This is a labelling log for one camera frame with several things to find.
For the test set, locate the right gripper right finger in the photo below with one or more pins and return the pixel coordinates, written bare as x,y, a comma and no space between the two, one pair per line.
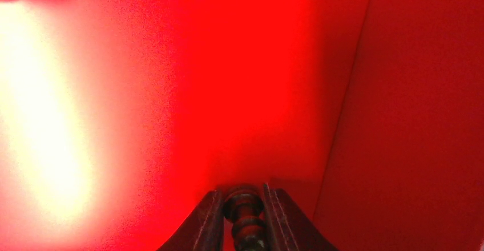
288,228

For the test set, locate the red plastic tray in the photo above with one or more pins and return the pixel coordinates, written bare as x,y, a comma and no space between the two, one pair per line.
117,116

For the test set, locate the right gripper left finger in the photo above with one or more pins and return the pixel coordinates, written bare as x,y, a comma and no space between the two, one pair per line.
203,229

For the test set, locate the dark chess pawn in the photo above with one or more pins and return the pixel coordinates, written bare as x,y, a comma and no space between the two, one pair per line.
243,208

